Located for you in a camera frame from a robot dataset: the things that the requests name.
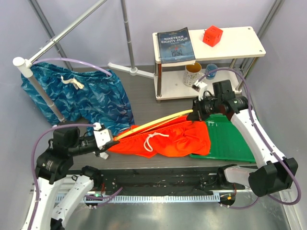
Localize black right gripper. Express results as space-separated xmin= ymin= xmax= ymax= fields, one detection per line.
xmin=189 ymin=94 xmax=223 ymax=122

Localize yellow hanger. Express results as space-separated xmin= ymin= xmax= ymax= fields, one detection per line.
xmin=114 ymin=109 xmax=193 ymax=141

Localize orange shorts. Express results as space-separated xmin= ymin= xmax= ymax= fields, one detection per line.
xmin=108 ymin=117 xmax=211 ymax=158

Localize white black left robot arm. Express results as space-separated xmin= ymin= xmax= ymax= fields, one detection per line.
xmin=22 ymin=123 xmax=118 ymax=230

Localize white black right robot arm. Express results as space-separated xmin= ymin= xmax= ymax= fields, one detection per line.
xmin=188 ymin=80 xmax=298 ymax=197

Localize blue patterned shorts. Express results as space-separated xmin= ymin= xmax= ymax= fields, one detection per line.
xmin=31 ymin=62 xmax=135 ymax=136

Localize blue glass cup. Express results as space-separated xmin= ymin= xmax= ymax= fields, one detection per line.
xmin=206 ymin=63 xmax=218 ymax=80

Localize white patterned mug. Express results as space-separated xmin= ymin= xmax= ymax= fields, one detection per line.
xmin=183 ymin=62 xmax=204 ymax=87

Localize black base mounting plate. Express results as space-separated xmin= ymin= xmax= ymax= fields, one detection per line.
xmin=67 ymin=166 xmax=255 ymax=196

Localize green plastic tray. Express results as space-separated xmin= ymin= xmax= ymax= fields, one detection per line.
xmin=189 ymin=114 xmax=256 ymax=163

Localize white two-tier shelf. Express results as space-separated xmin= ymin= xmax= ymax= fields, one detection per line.
xmin=153 ymin=26 xmax=266 ymax=102

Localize red cube power strip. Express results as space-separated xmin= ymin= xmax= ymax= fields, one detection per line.
xmin=202 ymin=25 xmax=223 ymax=47

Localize Nineteen Eighty-Four book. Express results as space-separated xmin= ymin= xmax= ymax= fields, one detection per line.
xmin=157 ymin=27 xmax=196 ymax=67

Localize white clothes rack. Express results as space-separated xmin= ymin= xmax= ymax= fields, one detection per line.
xmin=13 ymin=0 xmax=153 ymax=135

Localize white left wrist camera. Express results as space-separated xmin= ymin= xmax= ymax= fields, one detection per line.
xmin=94 ymin=123 xmax=113 ymax=149

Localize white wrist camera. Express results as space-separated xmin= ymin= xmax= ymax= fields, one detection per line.
xmin=94 ymin=123 xmax=113 ymax=149
xmin=192 ymin=80 xmax=208 ymax=101

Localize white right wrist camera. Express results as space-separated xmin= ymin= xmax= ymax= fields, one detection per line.
xmin=192 ymin=80 xmax=208 ymax=101

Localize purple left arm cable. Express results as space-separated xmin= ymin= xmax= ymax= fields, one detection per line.
xmin=26 ymin=123 xmax=123 ymax=230

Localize white slotted cable duct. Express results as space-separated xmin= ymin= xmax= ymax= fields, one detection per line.
xmin=55 ymin=194 xmax=221 ymax=204

